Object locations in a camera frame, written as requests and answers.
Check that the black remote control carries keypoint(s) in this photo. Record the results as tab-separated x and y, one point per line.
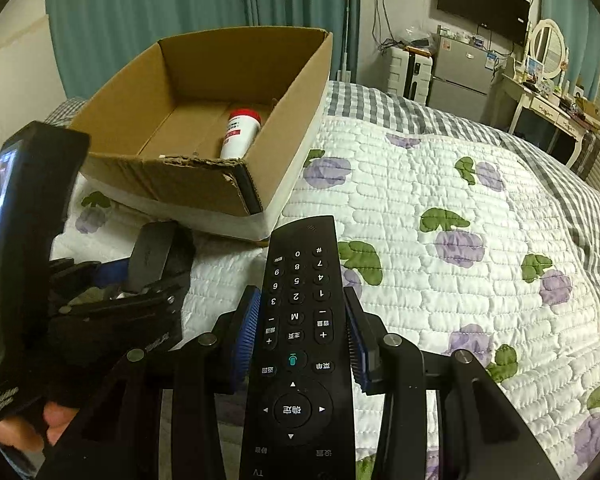
297	355

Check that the person's left hand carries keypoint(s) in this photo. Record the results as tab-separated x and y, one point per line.
25	427

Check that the dark suitcase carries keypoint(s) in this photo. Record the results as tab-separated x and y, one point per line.
586	155

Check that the cardboard box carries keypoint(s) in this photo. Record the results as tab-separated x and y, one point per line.
200	125

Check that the oval vanity mirror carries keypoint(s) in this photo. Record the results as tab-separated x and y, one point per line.
547	47

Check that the small black case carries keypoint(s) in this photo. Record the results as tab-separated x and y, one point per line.
155	257

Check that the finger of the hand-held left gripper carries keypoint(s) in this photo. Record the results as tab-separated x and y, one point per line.
130	310
107	274

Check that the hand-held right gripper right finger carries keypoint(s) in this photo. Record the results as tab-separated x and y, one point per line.
356	347

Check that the silver refrigerator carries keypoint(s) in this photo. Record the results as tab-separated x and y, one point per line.
462	75

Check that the floral white quilt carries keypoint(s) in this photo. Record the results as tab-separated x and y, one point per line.
460	240

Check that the white dressing table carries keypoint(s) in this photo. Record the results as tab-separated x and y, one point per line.
540	105

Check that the grey checked bedsheet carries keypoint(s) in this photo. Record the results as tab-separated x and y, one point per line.
570	180

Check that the wall-mounted black television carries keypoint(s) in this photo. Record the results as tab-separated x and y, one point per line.
482	2

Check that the white suitcase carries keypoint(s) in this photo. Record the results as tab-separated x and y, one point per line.
409	76

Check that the teal curtain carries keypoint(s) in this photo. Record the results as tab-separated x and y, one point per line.
575	5
180	0

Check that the white pole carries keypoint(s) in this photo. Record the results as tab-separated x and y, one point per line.
347	30

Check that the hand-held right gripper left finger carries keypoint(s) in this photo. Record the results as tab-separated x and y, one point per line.
246	332

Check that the white bottle with red cap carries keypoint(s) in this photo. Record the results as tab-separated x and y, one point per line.
240	132

